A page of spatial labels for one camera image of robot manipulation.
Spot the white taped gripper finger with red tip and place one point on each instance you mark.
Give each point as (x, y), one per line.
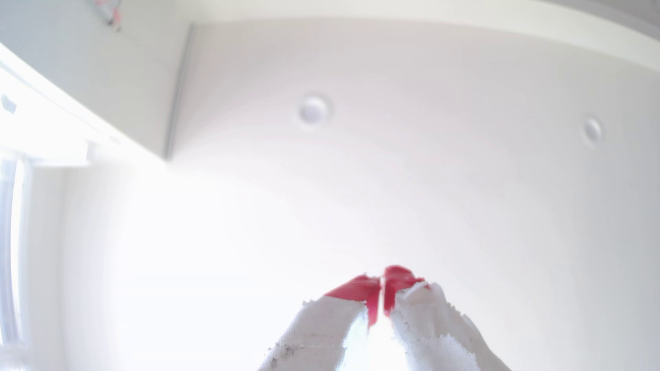
(319, 330)
(433, 330)

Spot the round recessed ceiling light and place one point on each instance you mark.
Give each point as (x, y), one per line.
(313, 110)
(592, 129)

